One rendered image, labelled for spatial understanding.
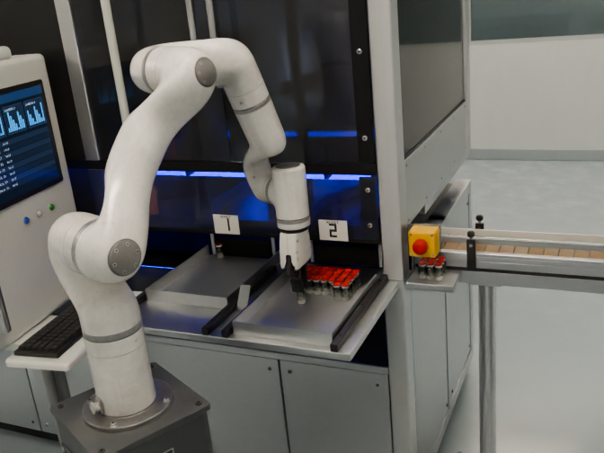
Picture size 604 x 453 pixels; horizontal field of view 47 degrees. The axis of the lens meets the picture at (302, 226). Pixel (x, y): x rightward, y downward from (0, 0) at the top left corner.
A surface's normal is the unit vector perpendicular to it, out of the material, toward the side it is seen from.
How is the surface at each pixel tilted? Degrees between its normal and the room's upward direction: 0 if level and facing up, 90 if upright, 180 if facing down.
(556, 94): 90
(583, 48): 90
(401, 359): 90
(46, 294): 90
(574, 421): 0
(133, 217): 67
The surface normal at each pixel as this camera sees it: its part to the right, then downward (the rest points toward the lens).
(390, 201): -0.40, 0.34
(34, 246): 0.96, 0.00
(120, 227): 0.68, -0.32
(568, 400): -0.09, -0.94
